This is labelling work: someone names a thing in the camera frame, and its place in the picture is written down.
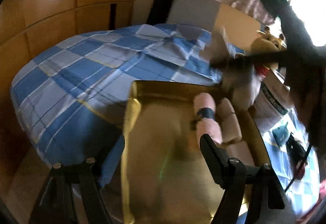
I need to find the wooden wardrobe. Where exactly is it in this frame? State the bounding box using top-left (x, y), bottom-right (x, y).
top-left (1, 0), bottom-right (134, 104)

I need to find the silver metal can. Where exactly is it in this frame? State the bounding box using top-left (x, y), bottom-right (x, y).
top-left (253, 69), bottom-right (294, 133)

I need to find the yellow bear plush toy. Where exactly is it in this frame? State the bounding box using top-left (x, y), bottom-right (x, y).
top-left (249, 26), bottom-right (286, 80)

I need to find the pink sock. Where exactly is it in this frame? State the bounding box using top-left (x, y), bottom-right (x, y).
top-left (193, 92), bottom-right (222, 144)

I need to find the gold metal tray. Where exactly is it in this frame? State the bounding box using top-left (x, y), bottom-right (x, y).
top-left (120, 80), bottom-right (275, 224)

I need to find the black cable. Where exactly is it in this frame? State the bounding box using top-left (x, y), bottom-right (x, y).
top-left (283, 143), bottom-right (313, 193)

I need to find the multicolour upholstered headboard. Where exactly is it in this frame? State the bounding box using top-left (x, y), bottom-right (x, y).
top-left (146, 0), bottom-right (261, 51)

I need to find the window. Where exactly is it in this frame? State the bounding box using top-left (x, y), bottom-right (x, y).
top-left (290, 0), bottom-right (326, 47)

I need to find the blue plush toy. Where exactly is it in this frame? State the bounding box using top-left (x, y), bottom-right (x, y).
top-left (272, 123), bottom-right (290, 148)

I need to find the beige rolled cloth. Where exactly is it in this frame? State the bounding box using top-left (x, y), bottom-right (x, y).
top-left (216, 98), bottom-right (242, 143)

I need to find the blue plaid bed sheet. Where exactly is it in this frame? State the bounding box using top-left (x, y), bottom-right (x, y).
top-left (10, 23), bottom-right (221, 165)

